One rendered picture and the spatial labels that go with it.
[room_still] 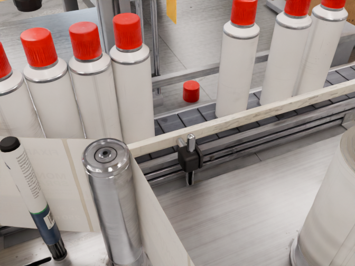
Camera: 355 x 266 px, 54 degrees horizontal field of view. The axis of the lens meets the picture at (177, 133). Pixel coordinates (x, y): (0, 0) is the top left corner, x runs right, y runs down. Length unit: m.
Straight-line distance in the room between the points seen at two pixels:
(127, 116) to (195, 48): 0.44
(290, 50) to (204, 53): 0.35
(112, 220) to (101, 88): 0.18
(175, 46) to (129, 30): 0.48
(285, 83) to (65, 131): 0.34
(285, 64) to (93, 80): 0.29
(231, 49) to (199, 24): 0.51
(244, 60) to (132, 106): 0.17
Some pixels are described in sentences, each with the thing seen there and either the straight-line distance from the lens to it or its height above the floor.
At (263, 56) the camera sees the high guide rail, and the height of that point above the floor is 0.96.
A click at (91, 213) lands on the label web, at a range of 0.39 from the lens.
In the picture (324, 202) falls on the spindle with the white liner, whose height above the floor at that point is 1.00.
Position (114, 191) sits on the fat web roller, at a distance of 0.29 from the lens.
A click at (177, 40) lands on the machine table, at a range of 0.93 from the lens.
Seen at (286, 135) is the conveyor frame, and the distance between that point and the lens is 0.65.
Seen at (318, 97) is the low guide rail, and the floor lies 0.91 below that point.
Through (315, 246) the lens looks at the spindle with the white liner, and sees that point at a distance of 0.39.
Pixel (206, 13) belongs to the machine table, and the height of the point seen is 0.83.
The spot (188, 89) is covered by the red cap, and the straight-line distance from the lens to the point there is 0.70.
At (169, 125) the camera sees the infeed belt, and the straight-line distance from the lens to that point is 0.58.
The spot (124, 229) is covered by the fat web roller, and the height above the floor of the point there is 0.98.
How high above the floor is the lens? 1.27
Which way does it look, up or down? 43 degrees down
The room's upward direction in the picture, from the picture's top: straight up
